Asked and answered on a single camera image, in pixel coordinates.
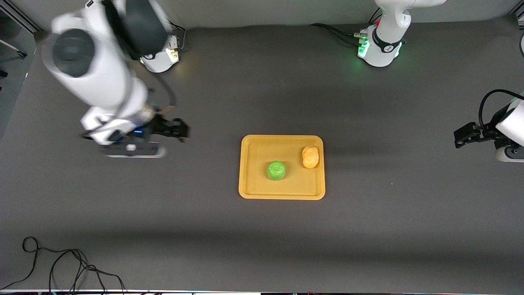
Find green apple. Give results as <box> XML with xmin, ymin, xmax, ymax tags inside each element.
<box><xmin>267</xmin><ymin>161</ymin><xmax>287</xmax><ymax>181</ymax></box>

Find orange-yellow potato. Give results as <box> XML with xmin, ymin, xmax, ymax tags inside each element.
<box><xmin>302</xmin><ymin>146</ymin><xmax>320</xmax><ymax>169</ymax></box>

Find yellow plastic tray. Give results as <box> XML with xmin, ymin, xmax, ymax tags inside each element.
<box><xmin>238</xmin><ymin>135</ymin><xmax>326</xmax><ymax>201</ymax></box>

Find dark grey table mat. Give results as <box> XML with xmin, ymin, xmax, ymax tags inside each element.
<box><xmin>0</xmin><ymin>16</ymin><xmax>524</xmax><ymax>292</ymax></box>

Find black right arm base cable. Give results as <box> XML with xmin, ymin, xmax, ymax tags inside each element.
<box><xmin>166</xmin><ymin>18</ymin><xmax>187</xmax><ymax>53</ymax></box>

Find black arm base cable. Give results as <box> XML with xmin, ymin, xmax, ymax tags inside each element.
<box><xmin>166</xmin><ymin>18</ymin><xmax>187</xmax><ymax>53</ymax></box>
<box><xmin>310</xmin><ymin>8</ymin><xmax>368</xmax><ymax>48</ymax></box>

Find thin black loose cable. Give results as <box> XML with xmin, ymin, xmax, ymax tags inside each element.
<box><xmin>0</xmin><ymin>236</ymin><xmax>126</xmax><ymax>292</ymax></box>

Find black left arm base cable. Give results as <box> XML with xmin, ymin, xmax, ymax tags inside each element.
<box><xmin>310</xmin><ymin>8</ymin><xmax>368</xmax><ymax>48</ymax></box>

